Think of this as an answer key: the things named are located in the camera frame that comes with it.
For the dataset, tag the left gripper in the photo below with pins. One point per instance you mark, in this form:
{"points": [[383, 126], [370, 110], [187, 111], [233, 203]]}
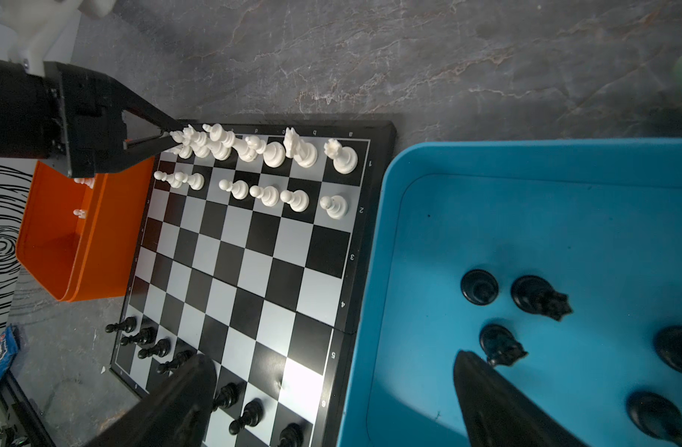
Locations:
{"points": [[73, 119]]}

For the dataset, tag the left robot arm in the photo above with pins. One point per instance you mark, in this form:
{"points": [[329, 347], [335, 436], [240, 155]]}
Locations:
{"points": [[38, 24]]}

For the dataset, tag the orange tray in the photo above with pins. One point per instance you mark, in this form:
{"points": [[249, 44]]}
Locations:
{"points": [[77, 259]]}

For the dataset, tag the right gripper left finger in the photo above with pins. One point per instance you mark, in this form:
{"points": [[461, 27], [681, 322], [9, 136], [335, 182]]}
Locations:
{"points": [[177, 413]]}

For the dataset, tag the chess board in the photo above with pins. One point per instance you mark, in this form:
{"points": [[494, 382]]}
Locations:
{"points": [[262, 270]]}

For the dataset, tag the blue tray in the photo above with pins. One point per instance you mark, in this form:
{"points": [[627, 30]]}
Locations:
{"points": [[559, 263]]}

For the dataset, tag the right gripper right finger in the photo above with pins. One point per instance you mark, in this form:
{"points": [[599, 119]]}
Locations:
{"points": [[496, 413]]}

